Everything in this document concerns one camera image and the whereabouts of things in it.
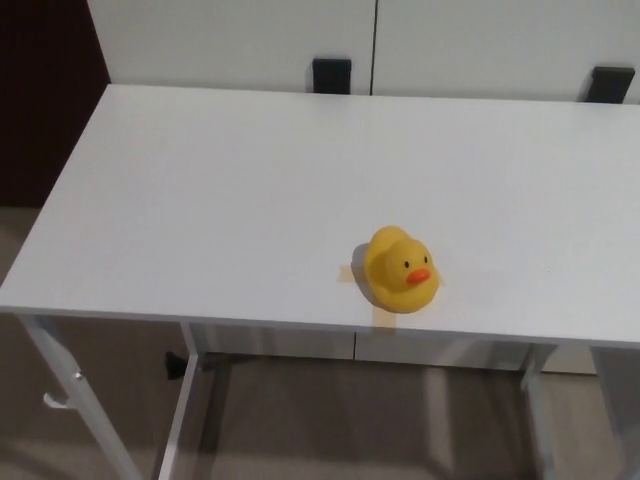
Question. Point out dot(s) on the yellow rubber duck toy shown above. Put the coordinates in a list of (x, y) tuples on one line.
[(395, 270)]

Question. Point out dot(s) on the grey desk crossbar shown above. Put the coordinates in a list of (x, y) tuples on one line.
[(360, 364)]

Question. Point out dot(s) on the white desk leg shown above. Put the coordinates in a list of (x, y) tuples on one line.
[(70, 385), (182, 400), (535, 390)]

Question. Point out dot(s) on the white hook on leg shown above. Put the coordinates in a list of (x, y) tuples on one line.
[(55, 403)]

